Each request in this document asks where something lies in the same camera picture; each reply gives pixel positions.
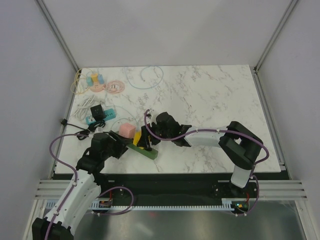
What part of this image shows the light blue thin cable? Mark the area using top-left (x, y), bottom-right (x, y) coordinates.
top-left (102, 65), bottom-right (165, 133)

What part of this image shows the pink cube plug adapter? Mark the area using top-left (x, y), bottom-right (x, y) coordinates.
top-left (118, 122), bottom-right (136, 139)

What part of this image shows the white slotted cable duct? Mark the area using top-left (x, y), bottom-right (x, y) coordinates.
top-left (46, 198), bottom-right (234, 212)

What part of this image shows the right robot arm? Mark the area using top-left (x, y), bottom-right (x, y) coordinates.
top-left (133, 109), bottom-right (269, 197)

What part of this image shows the yellow plug on pink socket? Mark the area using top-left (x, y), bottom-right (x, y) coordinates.
top-left (90, 73), bottom-right (99, 83)

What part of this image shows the blue plug on pink socket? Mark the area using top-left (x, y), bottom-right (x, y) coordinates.
top-left (97, 74), bottom-right (105, 85)

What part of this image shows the teal plug on pink socket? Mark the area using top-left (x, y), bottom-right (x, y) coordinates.
top-left (86, 76), bottom-right (93, 87)

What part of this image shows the teal power strip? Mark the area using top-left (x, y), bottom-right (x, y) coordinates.
top-left (85, 108), bottom-right (116, 125)

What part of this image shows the black cube adapter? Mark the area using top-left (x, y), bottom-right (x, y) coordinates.
top-left (90, 104), bottom-right (106, 121)

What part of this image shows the white coiled cable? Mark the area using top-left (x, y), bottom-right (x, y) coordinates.
top-left (73, 97), bottom-right (105, 119)

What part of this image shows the green power strip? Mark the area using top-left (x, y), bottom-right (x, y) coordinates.
top-left (127, 142), bottom-right (158, 160)

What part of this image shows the pink round power socket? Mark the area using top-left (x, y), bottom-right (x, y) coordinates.
top-left (89, 83), bottom-right (106, 93)

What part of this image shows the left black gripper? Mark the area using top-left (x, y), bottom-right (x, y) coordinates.
top-left (101, 130), bottom-right (133, 160)

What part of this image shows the yellow thin cable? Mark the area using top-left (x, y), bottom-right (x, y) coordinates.
top-left (70, 70), bottom-right (89, 95)

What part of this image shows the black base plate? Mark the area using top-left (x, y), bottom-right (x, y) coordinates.
top-left (101, 173), bottom-right (258, 206)

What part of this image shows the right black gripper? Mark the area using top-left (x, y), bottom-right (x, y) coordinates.
top-left (137, 120), bottom-right (173, 148)

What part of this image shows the yellow cube plug adapter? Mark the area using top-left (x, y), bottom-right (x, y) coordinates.
top-left (133, 131), bottom-right (150, 148)

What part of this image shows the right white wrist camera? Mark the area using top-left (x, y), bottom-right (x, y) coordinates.
top-left (146, 109), bottom-right (155, 119)

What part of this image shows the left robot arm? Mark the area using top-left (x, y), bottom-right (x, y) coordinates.
top-left (31, 131), bottom-right (133, 240)

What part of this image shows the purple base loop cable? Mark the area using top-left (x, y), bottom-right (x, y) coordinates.
top-left (92, 188), bottom-right (135, 217)

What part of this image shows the pink coiled cable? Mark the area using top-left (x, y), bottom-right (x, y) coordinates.
top-left (104, 79), bottom-right (126, 95)

